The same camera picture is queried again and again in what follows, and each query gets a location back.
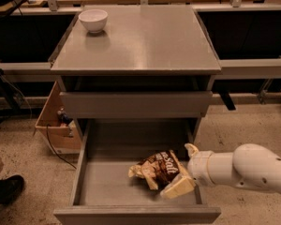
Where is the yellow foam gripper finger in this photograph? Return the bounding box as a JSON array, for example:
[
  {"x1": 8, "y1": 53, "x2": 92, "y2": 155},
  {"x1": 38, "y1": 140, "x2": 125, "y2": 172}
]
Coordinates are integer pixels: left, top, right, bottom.
[
  {"x1": 160, "y1": 175, "x2": 196, "y2": 199},
  {"x1": 185, "y1": 143, "x2": 200, "y2": 158}
]

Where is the brown chip bag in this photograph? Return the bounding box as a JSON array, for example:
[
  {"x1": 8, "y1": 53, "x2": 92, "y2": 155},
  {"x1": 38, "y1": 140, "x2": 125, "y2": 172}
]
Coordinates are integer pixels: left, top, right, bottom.
[{"x1": 128, "y1": 150, "x2": 186, "y2": 190}]

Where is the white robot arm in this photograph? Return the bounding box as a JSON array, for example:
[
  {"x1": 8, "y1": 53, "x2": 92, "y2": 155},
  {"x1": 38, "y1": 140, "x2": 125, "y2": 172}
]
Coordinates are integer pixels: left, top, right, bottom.
[{"x1": 160, "y1": 143, "x2": 281, "y2": 199}]

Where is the open grey middle drawer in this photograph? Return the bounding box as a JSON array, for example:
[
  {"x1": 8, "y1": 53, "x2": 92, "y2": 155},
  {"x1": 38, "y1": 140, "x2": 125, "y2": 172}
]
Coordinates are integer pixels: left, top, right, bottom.
[{"x1": 54, "y1": 119, "x2": 221, "y2": 225}]

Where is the grey drawer cabinet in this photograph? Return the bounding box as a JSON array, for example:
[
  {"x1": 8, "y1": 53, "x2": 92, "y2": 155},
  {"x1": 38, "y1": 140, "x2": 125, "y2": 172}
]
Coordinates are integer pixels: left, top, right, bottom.
[{"x1": 48, "y1": 4, "x2": 222, "y2": 161}]

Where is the closed grey top drawer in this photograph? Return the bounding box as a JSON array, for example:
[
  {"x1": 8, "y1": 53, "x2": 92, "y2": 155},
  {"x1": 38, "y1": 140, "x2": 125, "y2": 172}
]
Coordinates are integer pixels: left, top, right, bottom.
[{"x1": 60, "y1": 92, "x2": 212, "y2": 119}]

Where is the cardboard box on floor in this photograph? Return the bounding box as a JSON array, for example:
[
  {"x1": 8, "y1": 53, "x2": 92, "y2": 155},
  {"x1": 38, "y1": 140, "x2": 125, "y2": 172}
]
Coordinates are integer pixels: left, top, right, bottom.
[{"x1": 35, "y1": 82, "x2": 81, "y2": 154}]

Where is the white ceramic bowl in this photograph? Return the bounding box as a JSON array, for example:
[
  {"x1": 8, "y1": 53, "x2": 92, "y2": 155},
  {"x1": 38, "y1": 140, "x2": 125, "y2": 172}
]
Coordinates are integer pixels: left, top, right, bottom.
[{"x1": 79, "y1": 9, "x2": 108, "y2": 33}]

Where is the black shoe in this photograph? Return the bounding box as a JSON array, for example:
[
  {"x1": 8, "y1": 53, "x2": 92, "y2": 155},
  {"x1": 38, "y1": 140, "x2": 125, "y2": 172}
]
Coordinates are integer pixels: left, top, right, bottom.
[{"x1": 0, "y1": 175, "x2": 24, "y2": 204}]

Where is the grey metal rail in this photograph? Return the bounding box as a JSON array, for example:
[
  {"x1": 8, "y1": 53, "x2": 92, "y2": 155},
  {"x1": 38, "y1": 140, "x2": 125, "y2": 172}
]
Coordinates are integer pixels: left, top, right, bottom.
[{"x1": 0, "y1": 58, "x2": 281, "y2": 83}]

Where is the black cable on floor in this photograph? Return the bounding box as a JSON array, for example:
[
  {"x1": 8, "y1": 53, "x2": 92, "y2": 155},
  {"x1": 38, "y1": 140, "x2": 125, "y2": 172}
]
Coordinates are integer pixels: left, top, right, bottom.
[{"x1": 45, "y1": 124, "x2": 78, "y2": 171}]

